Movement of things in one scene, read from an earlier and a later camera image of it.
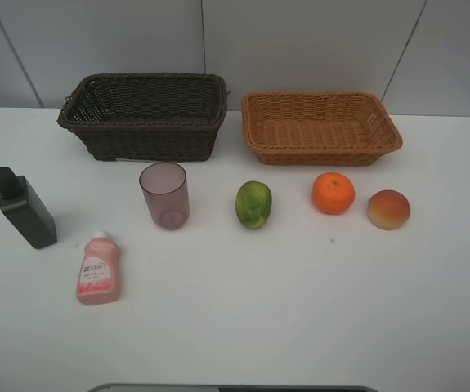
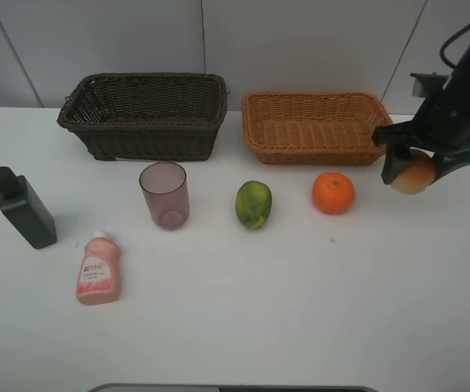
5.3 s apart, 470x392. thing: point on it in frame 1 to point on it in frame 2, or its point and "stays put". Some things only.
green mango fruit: [253, 202] stays put
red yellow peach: [388, 209] to [418, 173]
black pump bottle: [23, 207] stays put
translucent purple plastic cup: [165, 186] stays put
